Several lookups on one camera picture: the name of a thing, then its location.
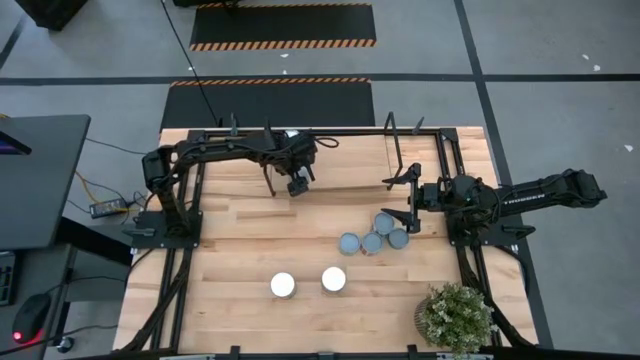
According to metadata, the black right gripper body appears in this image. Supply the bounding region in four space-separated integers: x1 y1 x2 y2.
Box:
409 164 447 234

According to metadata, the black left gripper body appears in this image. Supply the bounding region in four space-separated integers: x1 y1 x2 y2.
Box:
277 132 320 177

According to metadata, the grey-blue cup top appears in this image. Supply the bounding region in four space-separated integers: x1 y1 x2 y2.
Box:
372 211 397 237

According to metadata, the grey-blue cup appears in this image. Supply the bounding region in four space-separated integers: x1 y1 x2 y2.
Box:
387 227 412 251
338 231 363 257
372 211 397 237

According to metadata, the white cup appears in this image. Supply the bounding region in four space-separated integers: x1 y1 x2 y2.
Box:
320 265 349 296
269 271 298 301

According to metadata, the white can teal rim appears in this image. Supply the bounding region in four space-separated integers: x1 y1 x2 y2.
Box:
360 231 385 255

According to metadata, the black hazard striped mat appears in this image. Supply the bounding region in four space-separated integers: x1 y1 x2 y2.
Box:
159 77 377 133
188 2 378 53

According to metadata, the green potted plant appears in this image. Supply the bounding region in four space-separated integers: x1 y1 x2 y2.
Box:
414 281 500 357

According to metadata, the black power adapter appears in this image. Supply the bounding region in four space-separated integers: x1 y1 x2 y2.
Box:
89 197 129 220

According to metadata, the black office desk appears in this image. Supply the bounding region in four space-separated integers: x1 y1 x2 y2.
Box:
0 113 93 252

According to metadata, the dark screen device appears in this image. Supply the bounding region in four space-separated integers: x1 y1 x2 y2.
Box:
0 130 33 157

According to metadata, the black box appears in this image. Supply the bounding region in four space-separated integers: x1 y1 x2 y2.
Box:
14 0 89 32

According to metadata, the black computer mouse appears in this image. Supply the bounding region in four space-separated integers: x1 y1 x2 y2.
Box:
11 292 53 346

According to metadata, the black keyboard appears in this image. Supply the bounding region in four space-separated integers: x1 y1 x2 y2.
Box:
0 251 19 308

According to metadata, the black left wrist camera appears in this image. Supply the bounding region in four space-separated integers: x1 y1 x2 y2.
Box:
286 174 311 198

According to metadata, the black aluminium table frame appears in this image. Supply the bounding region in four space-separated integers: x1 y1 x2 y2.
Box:
119 112 539 360

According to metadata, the black cable bundle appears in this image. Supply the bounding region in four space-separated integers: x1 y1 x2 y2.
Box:
119 248 197 354
456 246 539 349

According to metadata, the thin black cable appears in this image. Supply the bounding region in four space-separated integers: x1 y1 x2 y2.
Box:
158 0 224 127

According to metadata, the yellow cable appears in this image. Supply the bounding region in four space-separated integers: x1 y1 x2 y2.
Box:
74 171 103 205

